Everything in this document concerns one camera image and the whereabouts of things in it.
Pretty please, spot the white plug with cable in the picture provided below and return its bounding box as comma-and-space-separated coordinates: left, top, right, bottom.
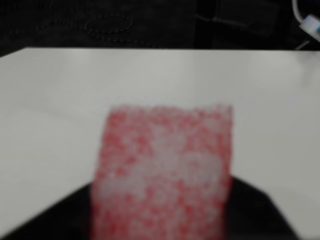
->
291, 0, 320, 51

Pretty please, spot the black stitched fabric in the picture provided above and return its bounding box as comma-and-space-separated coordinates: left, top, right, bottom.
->
0, 0, 198, 58

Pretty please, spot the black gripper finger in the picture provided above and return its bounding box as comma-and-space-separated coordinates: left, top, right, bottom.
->
0, 183, 94, 240
226, 174, 301, 240

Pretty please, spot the red speckled foam cube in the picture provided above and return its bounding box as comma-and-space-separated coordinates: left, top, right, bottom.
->
89, 103, 235, 240

